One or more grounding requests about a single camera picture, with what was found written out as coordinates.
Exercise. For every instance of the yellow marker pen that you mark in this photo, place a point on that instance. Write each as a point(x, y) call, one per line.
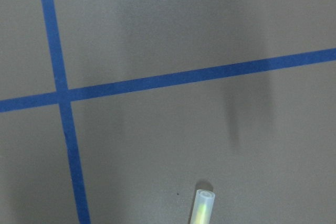
point(203, 206)

